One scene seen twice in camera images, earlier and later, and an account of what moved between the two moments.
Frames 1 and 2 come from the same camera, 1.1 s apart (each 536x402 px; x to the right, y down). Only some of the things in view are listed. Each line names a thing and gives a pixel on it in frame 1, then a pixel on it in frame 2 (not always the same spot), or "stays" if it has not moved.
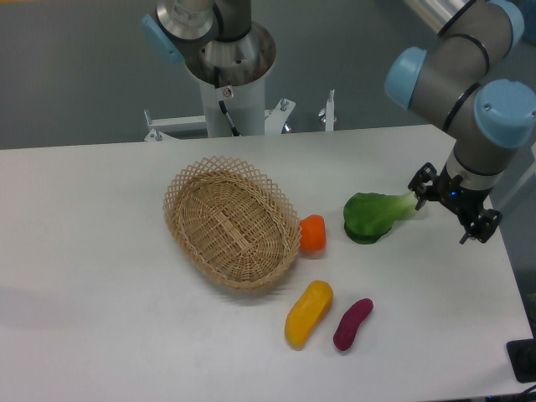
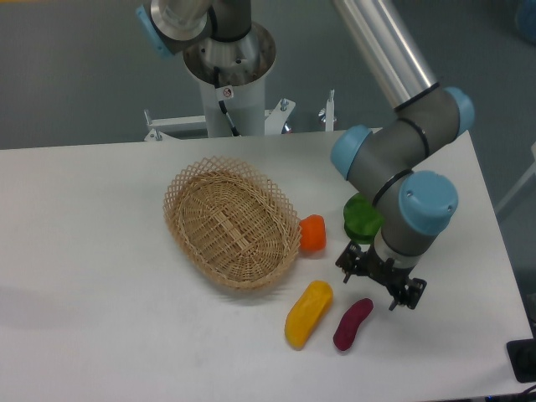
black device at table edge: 523,358 stays
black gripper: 466,203 -> 391,276
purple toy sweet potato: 344,335 stays
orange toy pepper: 313,234 stays
